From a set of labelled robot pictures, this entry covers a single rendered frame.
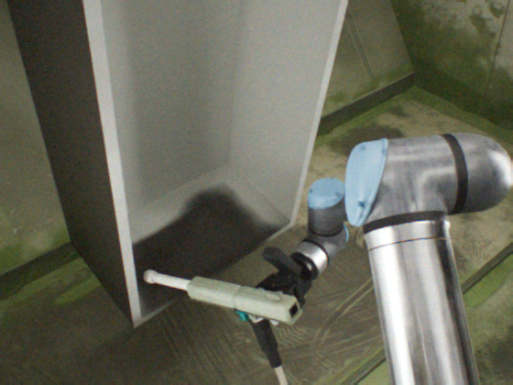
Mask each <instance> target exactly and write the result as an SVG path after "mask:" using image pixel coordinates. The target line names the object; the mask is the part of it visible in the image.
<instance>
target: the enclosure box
mask: <svg viewBox="0 0 513 385"><path fill-rule="evenodd" d="M347 1H349V0H6V2H7V6H8V10H9V13H10V16H11V20H12V23H13V27H14V31H15V33H16V41H17V44H18V47H19V51H20V55H21V58H22V61H23V65H24V69H25V73H26V76H27V82H28V86H29V89H30V92H31V97H32V100H33V104H34V107H35V111H36V114H37V118H38V124H39V125H40V128H41V132H42V135H43V138H44V142H45V145H46V149H47V153H48V156H49V163H50V166H51V169H52V173H53V178H54V181H55V184H56V188H57V191H58V195H59V198H60V205H61V209H62V212H63V215H64V219H65V222H66V226H67V230H68V233H69V237H70V240H71V243H72V244H73V245H74V247H75V248H76V249H77V251H78V253H79V254H80V256H81V257H82V259H83V260H84V262H85V263H86V264H87V266H88V267H89V268H90V270H91V271H92V272H93V274H94V275H95V278H97V279H98V281H99V282H101V284H102V285H103V286H104V288H105V289H106V291H107V292H108V293H109V295H110V296H111V297H112V299H113V300H114V302H115V304H116V306H117V307H118V308H119V310H120V311H122V312H123V314H124V315H125V316H126V318H127V319H128V321H129V322H130V324H131V325H132V326H133V327H134V329H135V327H137V326H138V325H140V324H142V323H143V322H145V321H146V320H148V319H149V318H151V317H153V316H154V315H156V314H158V313H159V312H161V311H162V310H164V309H165V308H167V307H168V306H170V305H172V304H173V303H175V302H177V301H178V300H180V299H181V298H183V297H184V295H186V294H188V292H187V290H184V289H181V288H177V287H172V286H168V285H164V284H160V283H156V282H154V283H149V282H145V281H144V274H145V271H146V270H155V271H156V272H157V274H161V275H166V276H170V277H174V278H179V279H184V280H187V281H191V280H192V279H193V278H195V277H203V278H206V279H212V278H213V277H215V276H216V275H218V274H219V273H221V272H224V271H225V270H226V269H227V268H229V267H230V266H232V265H233V264H235V263H236V262H237V261H238V260H240V259H242V258H244V257H246V256H248V255H249V254H251V253H252V252H254V251H255V250H257V249H259V248H261V247H262V246H264V244H265V243H267V242H268V241H270V240H271V239H273V238H274V237H277V236H278V235H280V234H281V233H283V232H284V231H286V230H287V229H289V228H290V227H293V226H294V225H295V223H296V218H297V214H298V211H299V207H300V198H301V195H302V191H303V187H304V183H305V179H306V174H307V170H308V167H309V163H310V159H311V151H312V147H313V143H315V139H316V136H317V131H318V126H319V123H320V119H321V115H322V108H323V103H324V99H325V95H326V92H327V88H328V83H329V79H330V75H331V71H332V67H333V60H334V56H335V52H336V48H337V44H338V40H339V36H340V32H341V28H342V24H343V20H344V12H345V9H346V5H347Z"/></svg>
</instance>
